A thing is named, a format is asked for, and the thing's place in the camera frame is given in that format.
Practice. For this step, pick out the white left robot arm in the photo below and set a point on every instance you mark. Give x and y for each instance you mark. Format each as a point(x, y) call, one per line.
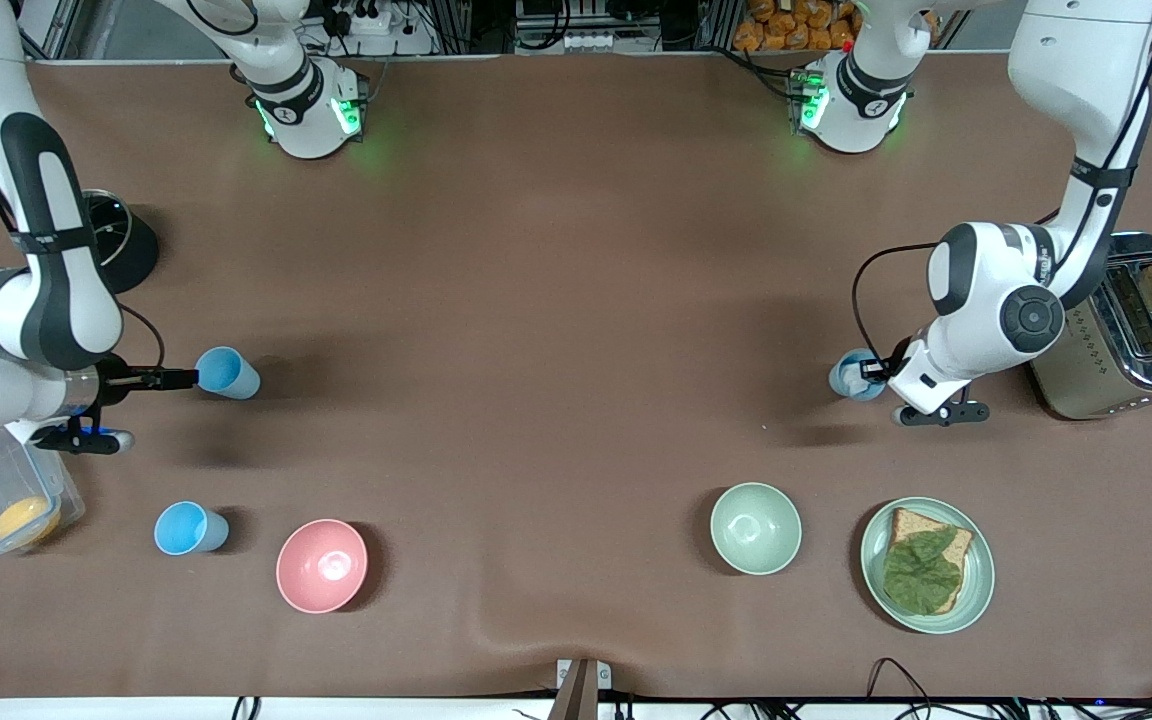
point(996, 290)

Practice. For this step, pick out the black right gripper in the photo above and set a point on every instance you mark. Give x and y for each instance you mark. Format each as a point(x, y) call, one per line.
point(117, 380)

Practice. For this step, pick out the white power strip with plugs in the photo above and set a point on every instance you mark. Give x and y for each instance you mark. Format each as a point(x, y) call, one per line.
point(361, 18)

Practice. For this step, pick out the aluminium frame rail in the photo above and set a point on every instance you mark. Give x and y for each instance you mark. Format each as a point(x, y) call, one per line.
point(51, 30)

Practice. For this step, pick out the bag of orange buns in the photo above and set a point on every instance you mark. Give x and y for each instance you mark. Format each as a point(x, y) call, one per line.
point(796, 25)

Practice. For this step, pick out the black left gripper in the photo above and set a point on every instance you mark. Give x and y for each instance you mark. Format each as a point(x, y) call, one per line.
point(880, 371)

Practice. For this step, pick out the pale green plate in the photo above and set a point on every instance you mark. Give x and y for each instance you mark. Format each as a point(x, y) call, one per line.
point(976, 575)

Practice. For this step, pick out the brown bread slice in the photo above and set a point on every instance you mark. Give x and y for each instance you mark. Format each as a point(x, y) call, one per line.
point(906, 525)

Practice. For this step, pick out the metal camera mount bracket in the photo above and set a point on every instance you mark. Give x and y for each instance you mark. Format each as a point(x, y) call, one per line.
point(583, 685)

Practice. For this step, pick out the pale green bowl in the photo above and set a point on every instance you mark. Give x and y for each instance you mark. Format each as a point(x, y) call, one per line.
point(755, 528)

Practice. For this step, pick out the pale blue cup with paper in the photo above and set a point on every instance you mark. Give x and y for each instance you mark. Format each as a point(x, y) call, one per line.
point(846, 385)

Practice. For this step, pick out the green lettuce leaf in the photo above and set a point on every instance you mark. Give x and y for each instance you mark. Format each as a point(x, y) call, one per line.
point(921, 575)

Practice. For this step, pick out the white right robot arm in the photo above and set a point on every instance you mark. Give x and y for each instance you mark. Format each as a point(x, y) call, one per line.
point(56, 300)

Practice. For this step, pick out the small white socket strip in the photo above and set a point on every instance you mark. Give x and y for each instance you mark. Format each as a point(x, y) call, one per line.
point(589, 42)

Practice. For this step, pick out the bright blue plastic cup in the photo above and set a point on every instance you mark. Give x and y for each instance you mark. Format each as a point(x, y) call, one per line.
point(188, 529)
point(231, 373)

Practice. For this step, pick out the yellow round food piece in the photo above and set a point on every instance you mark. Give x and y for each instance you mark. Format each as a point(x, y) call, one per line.
point(24, 520)

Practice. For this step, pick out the pink bowl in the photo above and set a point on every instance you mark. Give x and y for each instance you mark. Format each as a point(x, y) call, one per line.
point(321, 566)

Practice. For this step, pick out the beige and chrome toaster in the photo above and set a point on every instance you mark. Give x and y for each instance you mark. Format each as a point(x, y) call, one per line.
point(1086, 375)

